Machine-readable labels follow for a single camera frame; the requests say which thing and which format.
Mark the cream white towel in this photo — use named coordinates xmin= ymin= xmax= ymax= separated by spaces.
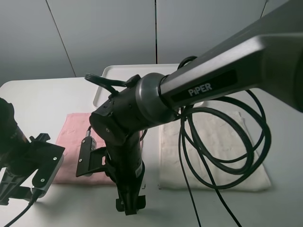
xmin=158 ymin=106 xmax=272 ymax=192

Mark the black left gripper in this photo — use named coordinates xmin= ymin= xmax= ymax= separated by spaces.
xmin=0 ymin=133 xmax=50 ymax=203

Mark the pink towel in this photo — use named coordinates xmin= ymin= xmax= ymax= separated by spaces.
xmin=51 ymin=113 xmax=145 ymax=185

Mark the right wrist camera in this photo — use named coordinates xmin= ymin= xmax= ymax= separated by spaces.
xmin=76 ymin=126 xmax=107 ymax=177

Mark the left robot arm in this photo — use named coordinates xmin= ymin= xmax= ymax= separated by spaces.
xmin=0 ymin=99 xmax=64 ymax=205

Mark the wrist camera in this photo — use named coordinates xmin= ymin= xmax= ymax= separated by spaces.
xmin=29 ymin=141 xmax=65 ymax=198
xmin=76 ymin=126 xmax=107 ymax=177

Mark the white rectangular plastic tray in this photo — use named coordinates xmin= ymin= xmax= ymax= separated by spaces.
xmin=92 ymin=64 xmax=178 ymax=109

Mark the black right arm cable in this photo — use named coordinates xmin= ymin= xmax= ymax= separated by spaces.
xmin=84 ymin=55 xmax=272 ymax=227

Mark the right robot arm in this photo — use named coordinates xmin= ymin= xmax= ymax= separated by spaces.
xmin=85 ymin=0 xmax=303 ymax=215

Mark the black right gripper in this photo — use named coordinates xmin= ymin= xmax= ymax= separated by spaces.
xmin=105 ymin=132 xmax=146 ymax=215

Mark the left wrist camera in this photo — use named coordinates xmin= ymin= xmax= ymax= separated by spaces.
xmin=29 ymin=141 xmax=65 ymax=198

